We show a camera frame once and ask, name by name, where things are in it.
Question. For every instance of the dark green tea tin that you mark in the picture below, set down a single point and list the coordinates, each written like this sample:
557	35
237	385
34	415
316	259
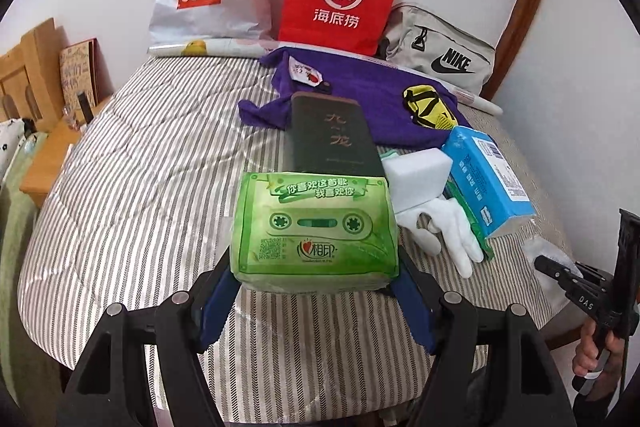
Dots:
329	135

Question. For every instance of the wooden headboard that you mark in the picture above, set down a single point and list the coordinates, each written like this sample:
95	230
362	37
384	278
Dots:
30	78

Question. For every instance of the purple towel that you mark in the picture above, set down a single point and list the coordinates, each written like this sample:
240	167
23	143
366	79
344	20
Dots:
377	89

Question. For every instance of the white mint work glove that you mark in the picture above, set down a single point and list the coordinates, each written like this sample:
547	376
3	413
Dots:
441	224

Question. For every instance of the person's right hand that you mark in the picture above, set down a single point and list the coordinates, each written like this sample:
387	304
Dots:
586	357

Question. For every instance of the white spotted pillow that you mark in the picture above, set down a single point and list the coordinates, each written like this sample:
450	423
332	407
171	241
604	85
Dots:
11	133

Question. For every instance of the brown patterned notebook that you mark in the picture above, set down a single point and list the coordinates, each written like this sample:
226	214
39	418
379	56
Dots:
78	72

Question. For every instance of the grey Nike pouch bag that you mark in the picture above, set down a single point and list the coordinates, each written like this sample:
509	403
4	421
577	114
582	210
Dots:
416	38

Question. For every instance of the white tomato sachet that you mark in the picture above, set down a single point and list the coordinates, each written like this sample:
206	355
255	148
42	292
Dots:
303	73

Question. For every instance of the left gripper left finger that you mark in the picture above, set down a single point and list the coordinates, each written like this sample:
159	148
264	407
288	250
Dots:
214	294

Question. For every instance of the brown wooden door frame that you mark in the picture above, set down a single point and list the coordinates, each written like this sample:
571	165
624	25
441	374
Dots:
510	42

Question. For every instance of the colourful patterned blanket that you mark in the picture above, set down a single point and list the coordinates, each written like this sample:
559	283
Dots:
25	370

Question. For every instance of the green tissue pack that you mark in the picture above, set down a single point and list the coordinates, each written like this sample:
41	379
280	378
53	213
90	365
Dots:
307	233

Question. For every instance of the wooden nightstand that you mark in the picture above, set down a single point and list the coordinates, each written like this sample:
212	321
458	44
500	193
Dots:
47	163

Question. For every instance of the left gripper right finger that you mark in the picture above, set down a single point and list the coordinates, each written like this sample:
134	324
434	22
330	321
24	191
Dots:
418	295

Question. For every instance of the white sponge block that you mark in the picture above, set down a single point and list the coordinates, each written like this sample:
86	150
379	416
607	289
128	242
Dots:
416	177

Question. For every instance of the yellow black mesh pouch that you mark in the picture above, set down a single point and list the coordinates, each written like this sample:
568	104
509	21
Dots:
426	108

